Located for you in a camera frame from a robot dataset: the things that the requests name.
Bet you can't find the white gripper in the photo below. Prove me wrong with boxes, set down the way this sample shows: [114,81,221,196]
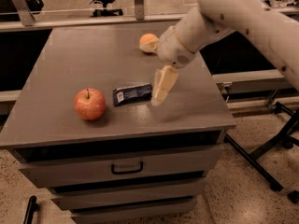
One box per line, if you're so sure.
[139,26,196,106]

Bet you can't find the black drawer handle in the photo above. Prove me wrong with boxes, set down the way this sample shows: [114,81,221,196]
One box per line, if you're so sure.
[110,161,144,175]

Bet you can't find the black object on floor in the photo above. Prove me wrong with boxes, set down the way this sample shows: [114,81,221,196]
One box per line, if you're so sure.
[23,195,39,224]

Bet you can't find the orange fruit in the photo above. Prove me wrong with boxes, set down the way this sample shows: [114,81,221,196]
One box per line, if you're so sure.
[139,34,159,53]

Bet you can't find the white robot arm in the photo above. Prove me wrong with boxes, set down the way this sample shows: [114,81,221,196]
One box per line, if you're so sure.
[140,0,299,106]

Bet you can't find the black stand legs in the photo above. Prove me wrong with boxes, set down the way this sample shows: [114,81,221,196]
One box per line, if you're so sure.
[223,101,299,203]

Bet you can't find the grey drawer cabinet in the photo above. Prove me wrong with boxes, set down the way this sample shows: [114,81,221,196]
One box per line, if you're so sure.
[1,24,235,224]

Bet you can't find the red apple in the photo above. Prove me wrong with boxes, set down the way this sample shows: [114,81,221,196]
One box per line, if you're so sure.
[74,88,107,120]

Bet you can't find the metal railing frame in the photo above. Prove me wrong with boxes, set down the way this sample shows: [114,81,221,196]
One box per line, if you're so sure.
[0,0,299,33]

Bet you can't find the dark blue rxbar wrapper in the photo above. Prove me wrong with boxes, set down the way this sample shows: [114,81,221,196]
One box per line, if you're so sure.
[112,83,152,106]

